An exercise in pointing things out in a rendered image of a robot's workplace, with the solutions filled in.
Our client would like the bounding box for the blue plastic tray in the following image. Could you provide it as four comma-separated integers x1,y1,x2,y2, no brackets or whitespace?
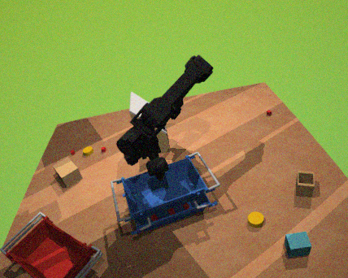
132,192,218,235

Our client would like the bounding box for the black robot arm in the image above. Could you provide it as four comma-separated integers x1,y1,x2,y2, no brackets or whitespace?
117,54,213,166

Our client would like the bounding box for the teal block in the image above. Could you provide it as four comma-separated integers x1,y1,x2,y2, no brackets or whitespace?
284,232,311,258

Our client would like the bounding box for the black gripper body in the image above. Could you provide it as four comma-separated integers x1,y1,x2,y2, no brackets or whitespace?
141,136,169,176

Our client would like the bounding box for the yellow short cylinder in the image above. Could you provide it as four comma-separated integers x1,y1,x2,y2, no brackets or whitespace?
248,212,263,228
83,146,94,156

